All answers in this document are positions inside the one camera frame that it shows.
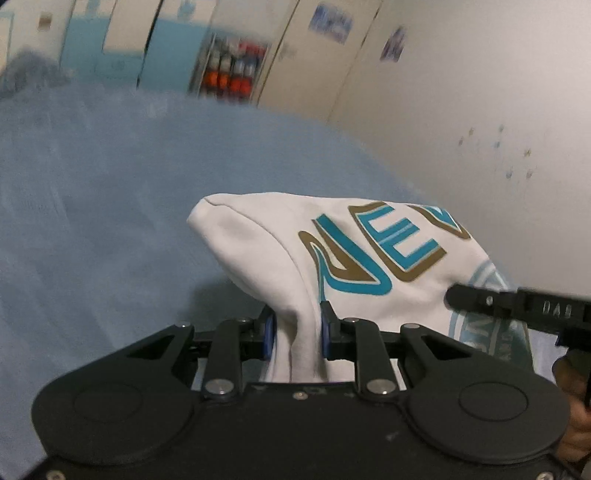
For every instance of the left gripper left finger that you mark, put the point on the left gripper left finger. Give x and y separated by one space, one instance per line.
233 342

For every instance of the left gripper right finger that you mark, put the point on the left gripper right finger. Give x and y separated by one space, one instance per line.
370 350

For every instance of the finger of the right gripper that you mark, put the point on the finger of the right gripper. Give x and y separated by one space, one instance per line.
481 301

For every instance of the white printed t-shirt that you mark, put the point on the white printed t-shirt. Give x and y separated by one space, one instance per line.
390 263

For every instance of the right hand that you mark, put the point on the right hand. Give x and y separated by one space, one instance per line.
575 444

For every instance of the blue bedspread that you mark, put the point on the blue bedspread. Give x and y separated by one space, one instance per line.
108 294

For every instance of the white door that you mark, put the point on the white door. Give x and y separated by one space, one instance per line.
309 69

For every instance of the shoe rack with shoes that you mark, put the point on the shoe rack with shoes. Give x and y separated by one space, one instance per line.
228 67

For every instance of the blue white wardrobe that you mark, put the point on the blue white wardrobe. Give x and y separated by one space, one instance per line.
149 44

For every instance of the blue poster on door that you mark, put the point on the blue poster on door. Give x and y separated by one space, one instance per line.
331 22

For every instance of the blue pillow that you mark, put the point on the blue pillow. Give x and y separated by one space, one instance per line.
29 69

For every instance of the small poster on wall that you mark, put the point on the small poster on wall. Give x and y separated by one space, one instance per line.
395 45

